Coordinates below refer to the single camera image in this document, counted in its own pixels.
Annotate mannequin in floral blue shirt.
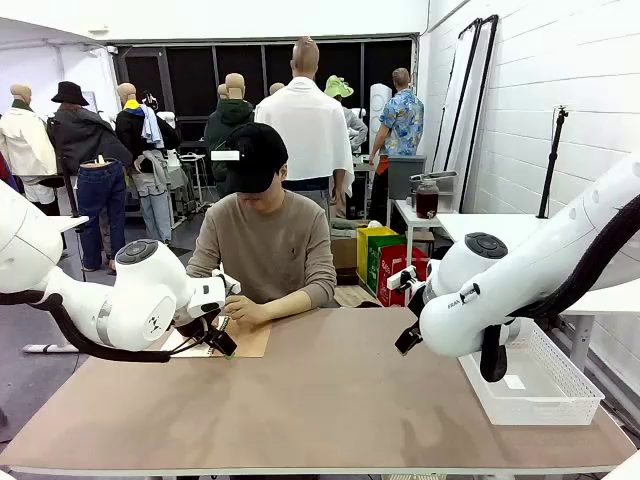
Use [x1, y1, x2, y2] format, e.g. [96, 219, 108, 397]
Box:
[368, 67, 425, 226]

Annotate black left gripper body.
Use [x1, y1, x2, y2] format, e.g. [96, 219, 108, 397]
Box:
[174, 317, 214, 345]

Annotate mannequin with black bucket hat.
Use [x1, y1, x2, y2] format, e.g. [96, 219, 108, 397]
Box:
[47, 81, 134, 271]

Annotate arm black cable bundle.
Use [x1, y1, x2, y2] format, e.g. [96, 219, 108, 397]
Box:
[479, 192, 640, 384]
[0, 291, 174, 365]

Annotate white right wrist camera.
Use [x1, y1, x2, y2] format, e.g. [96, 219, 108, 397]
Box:
[387, 266, 419, 294]

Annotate green bag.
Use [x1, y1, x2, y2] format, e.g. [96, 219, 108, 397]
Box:
[367, 234, 407, 296]

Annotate cardboard box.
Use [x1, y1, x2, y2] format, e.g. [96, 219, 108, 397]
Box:
[329, 234, 359, 271]

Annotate person's left forearm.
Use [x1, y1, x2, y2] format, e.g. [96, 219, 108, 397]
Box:
[267, 291, 314, 321]

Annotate yellow bag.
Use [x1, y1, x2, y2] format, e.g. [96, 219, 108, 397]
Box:
[356, 226, 399, 286]

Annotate right arm black cable bundle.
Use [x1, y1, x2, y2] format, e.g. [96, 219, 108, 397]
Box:
[479, 192, 640, 384]

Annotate person's right hand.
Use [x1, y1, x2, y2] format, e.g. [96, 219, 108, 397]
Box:
[225, 294, 254, 316]

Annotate mannequin with green hat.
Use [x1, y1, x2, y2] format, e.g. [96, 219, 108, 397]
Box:
[324, 74, 369, 151]

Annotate wooden pallet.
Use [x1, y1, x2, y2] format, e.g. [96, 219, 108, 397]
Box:
[332, 284, 381, 309]

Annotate mannequin with yellow scarf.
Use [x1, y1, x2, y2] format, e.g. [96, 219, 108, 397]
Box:
[114, 82, 182, 246]

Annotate black cap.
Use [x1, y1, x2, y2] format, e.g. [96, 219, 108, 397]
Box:
[224, 122, 290, 195]

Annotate person's left hand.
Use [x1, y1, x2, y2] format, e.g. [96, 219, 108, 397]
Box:
[234, 301, 275, 331]

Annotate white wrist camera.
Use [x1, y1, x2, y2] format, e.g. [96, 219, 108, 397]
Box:
[387, 266, 419, 294]
[212, 268, 242, 301]

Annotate small white side table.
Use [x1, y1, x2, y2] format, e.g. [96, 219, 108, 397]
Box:
[392, 198, 454, 281]

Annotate glass jar with dark liquid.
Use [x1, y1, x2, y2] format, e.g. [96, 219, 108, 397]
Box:
[414, 178, 441, 220]

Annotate white table frame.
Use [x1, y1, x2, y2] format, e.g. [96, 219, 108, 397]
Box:
[22, 214, 90, 354]

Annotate black framed white panels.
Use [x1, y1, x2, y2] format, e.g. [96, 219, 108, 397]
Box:
[432, 14, 501, 214]

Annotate brown spiral notebook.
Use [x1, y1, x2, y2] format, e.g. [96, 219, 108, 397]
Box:
[159, 313, 274, 359]

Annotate left arm black cable bundle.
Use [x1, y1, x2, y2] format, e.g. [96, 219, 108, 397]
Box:
[0, 291, 174, 365]

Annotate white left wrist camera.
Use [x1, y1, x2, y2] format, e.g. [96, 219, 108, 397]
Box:
[212, 268, 242, 301]

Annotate mannequin draped in white cloth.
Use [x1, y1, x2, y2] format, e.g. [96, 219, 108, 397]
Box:
[254, 36, 356, 216]

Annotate grey box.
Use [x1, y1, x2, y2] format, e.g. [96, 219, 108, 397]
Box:
[387, 154, 427, 201]

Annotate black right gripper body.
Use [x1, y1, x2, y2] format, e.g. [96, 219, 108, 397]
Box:
[405, 288, 427, 332]

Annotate mannequin in cream jacket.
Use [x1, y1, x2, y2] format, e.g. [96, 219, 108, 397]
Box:
[0, 83, 59, 206]

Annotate mannequin in dark green hoodie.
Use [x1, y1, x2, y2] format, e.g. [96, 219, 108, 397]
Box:
[203, 73, 256, 199]

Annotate person in beige sweater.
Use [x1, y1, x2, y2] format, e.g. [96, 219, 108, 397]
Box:
[185, 122, 339, 311]

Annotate white perforated plastic basket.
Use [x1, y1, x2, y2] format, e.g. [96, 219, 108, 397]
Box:
[457, 317, 606, 427]

